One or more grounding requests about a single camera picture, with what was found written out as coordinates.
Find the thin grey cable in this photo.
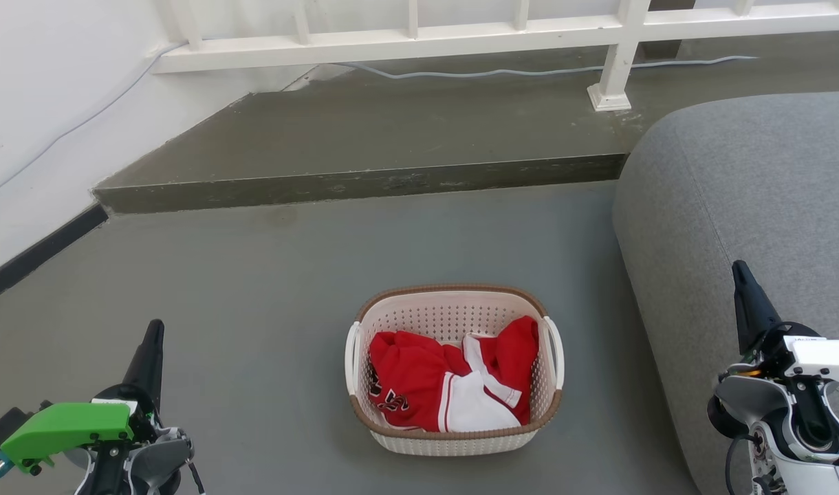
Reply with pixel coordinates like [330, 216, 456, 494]
[0, 43, 761, 204]

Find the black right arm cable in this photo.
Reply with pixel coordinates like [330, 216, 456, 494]
[724, 432, 759, 495]

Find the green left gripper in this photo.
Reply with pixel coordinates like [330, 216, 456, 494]
[0, 320, 166, 476]

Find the white wooden railing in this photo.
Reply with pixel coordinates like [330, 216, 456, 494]
[151, 0, 839, 113]

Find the red and white jersey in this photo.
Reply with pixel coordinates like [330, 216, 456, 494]
[367, 315, 540, 434]

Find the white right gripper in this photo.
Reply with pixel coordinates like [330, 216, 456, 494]
[732, 260, 839, 387]

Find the raised grey concrete step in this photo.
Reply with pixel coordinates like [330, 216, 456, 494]
[91, 31, 839, 215]

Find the white perforated laundry basket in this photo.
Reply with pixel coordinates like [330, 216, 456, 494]
[345, 283, 565, 457]

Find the black baseboard strip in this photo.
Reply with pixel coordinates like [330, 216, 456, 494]
[0, 203, 109, 309]

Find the grey fabric sofa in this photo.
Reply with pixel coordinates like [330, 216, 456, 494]
[612, 91, 839, 495]

